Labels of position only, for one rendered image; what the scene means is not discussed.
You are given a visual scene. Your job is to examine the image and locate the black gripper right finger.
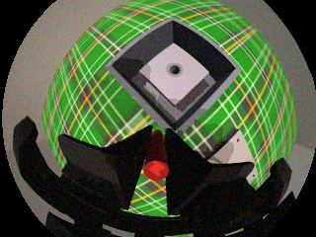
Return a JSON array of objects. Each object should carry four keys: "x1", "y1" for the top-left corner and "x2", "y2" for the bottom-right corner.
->
[{"x1": 165, "y1": 127, "x2": 256, "y2": 216}]

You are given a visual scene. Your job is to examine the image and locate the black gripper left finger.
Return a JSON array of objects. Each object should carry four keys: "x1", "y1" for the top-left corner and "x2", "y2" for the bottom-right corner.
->
[{"x1": 58, "y1": 125, "x2": 153, "y2": 209}]

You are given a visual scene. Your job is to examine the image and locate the red peg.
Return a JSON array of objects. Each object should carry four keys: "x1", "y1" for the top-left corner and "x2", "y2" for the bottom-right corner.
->
[{"x1": 142, "y1": 129, "x2": 169, "y2": 181}]

